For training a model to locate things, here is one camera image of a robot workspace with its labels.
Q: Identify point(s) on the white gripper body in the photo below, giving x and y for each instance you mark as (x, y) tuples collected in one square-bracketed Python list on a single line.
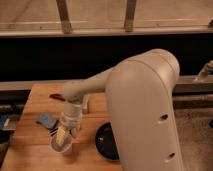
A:
[(70, 122)]

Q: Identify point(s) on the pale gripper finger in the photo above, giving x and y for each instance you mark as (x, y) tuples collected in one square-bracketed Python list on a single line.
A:
[(75, 131), (61, 135)]

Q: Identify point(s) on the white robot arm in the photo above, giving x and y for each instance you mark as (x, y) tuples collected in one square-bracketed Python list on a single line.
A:
[(139, 101)]

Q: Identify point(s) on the black ceramic bowl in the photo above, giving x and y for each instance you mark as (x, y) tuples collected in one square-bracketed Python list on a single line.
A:
[(105, 143)]

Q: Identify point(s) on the black white striped box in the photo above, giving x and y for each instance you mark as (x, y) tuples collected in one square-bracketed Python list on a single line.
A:
[(53, 132)]

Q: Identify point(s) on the blue sponge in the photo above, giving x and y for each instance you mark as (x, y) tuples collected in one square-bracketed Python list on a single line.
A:
[(46, 120)]

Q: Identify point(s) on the red brown small object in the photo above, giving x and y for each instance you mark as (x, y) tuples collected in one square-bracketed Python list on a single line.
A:
[(56, 96)]

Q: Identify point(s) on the dark clutter at left edge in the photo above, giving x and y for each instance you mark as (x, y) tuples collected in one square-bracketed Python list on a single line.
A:
[(9, 115)]

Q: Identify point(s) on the metal window frame rail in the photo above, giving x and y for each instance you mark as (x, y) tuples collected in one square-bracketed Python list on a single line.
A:
[(104, 17)]

